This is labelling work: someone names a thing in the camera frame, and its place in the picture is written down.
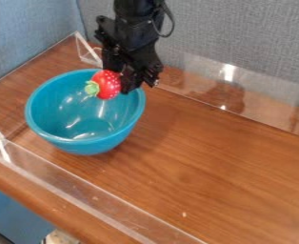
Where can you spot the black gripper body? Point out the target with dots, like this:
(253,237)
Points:
(132,42)

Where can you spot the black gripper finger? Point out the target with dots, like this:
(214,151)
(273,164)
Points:
(112,61)
(132,79)

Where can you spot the red toy strawberry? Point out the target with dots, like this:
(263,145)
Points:
(104,85)

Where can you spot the blue bowl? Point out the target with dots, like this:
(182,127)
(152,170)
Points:
(79,123)

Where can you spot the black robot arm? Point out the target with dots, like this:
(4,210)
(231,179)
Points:
(135,11)

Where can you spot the clear acrylic back barrier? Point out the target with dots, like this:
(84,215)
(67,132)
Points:
(254,95)

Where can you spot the clear acrylic barrier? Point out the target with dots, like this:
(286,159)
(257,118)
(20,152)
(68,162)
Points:
(254,95)
(132,221)

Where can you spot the clear acrylic front barrier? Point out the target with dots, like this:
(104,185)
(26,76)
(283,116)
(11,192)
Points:
(132,221)

